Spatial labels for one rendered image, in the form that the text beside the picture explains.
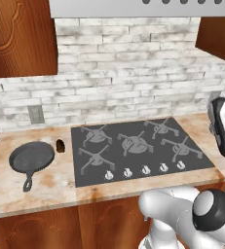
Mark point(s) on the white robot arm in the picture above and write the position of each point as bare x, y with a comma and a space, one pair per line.
169, 210

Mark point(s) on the brown steak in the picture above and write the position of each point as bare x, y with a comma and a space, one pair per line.
61, 146

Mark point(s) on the grey burner grate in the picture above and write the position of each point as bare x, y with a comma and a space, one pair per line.
96, 159
135, 143
161, 128
97, 135
181, 148

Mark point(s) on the dark grey hob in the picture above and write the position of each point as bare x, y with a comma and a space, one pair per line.
143, 155

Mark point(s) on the silver hob knob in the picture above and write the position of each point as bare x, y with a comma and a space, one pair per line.
181, 165
145, 170
163, 167
127, 172
109, 175

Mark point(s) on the black cast iron pan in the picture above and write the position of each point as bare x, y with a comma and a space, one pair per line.
31, 158

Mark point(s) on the brown wooden base cupboard door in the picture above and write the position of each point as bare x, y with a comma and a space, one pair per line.
32, 230
112, 223
214, 188

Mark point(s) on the grey range hood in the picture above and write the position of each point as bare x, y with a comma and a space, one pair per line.
133, 9

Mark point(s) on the grey wall socket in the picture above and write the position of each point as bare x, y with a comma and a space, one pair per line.
36, 114

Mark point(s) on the brown wooden wall cupboard door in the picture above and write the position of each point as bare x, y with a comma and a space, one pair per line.
19, 35

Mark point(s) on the brown wooden wall cupboard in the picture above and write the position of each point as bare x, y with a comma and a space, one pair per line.
219, 37

